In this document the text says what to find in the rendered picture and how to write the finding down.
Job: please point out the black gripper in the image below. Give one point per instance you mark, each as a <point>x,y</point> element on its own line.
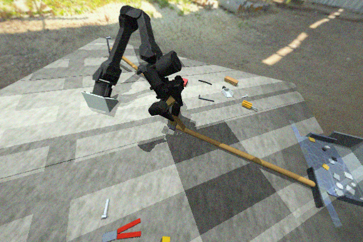
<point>161,108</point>

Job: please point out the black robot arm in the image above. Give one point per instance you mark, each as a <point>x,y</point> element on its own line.
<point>159,66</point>

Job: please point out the pliers with red handles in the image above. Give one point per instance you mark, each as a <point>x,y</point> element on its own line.
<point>112,235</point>

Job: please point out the brown wooden block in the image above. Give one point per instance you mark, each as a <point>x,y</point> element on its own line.
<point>230,80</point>

